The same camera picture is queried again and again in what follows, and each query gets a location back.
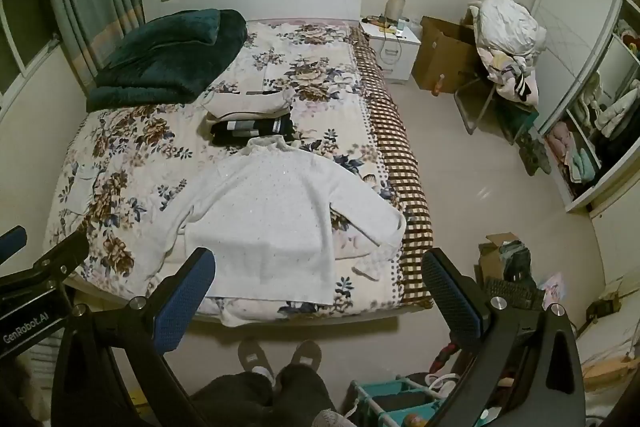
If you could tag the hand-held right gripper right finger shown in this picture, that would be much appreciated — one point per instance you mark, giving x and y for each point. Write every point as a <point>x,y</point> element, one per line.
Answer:
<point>452,302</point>

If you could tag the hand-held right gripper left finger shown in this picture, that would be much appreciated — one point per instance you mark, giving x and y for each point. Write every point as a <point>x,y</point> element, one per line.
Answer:
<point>184,302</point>

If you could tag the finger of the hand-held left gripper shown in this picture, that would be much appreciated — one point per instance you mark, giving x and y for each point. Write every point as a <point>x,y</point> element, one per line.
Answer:
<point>12,241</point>
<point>60,257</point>

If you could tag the white towel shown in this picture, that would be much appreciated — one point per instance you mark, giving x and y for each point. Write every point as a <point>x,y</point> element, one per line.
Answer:
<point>270,217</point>

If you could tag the pink folded clothes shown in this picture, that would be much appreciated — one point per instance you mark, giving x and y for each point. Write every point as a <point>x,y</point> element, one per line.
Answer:
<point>560,144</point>

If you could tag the teal folded clothes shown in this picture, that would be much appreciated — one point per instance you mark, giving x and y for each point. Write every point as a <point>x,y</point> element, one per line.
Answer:
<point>585,164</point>

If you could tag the pile of mixed clothes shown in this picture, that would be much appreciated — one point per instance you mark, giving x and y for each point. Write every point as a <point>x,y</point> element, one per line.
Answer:
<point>515,82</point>

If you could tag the pile of clothes on chair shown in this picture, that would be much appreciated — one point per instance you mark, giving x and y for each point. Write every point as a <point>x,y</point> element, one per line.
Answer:
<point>505,24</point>

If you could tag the red and black tool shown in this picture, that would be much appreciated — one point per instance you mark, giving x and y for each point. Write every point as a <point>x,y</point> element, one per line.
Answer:
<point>445,354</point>

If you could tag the small cardboard box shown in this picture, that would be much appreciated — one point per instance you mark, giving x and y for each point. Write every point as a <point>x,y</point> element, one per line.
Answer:
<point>492,257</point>

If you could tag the black keyboard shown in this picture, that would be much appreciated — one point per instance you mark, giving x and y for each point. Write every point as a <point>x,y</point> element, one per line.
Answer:
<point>515,294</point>

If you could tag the grey slipper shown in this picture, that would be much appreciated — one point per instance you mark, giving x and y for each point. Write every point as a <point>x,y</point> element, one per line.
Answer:
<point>252,357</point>
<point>306,353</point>

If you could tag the pink printed paper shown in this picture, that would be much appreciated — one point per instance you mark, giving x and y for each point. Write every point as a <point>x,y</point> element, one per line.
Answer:
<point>555,287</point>

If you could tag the teal storage rack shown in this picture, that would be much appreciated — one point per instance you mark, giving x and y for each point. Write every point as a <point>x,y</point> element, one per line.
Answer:
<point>400,399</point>

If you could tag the person's right leg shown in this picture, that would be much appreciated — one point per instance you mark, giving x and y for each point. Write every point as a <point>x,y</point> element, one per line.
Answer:
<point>302,394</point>

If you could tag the white and orange bedding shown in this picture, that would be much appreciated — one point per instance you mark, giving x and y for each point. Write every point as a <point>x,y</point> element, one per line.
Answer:
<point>607,357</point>

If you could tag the dark green cloth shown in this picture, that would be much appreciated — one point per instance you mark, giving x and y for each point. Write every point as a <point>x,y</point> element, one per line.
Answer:
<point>535,154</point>

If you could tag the folded black striped garment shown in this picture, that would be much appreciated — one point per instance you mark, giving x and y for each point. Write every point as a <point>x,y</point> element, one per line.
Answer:
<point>235,132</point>

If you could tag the window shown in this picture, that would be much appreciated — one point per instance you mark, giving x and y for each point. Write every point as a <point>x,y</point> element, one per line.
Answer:
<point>20,57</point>

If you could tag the folding chair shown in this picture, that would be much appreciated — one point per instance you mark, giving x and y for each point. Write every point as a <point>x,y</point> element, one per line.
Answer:
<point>475,87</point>

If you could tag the brown bottle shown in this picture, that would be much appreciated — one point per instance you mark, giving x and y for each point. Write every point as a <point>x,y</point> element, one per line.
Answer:
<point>438,86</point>

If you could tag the dark green folded blanket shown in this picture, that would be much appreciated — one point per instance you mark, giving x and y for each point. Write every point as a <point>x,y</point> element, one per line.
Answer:
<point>165,57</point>

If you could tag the large cardboard box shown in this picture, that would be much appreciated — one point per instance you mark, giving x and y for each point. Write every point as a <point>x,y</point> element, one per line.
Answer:
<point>435,52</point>

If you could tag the white nightstand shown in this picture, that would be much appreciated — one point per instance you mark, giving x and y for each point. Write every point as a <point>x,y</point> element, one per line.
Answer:
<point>395,57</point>

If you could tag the white hanging jackets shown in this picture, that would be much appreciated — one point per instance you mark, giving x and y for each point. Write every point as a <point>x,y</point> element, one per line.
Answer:
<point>615,107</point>

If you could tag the bed with floral sheet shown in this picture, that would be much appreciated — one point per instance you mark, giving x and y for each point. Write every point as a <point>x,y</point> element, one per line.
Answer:
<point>310,72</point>

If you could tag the beige table lamp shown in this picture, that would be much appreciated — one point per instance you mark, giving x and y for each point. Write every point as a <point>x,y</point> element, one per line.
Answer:
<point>396,7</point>

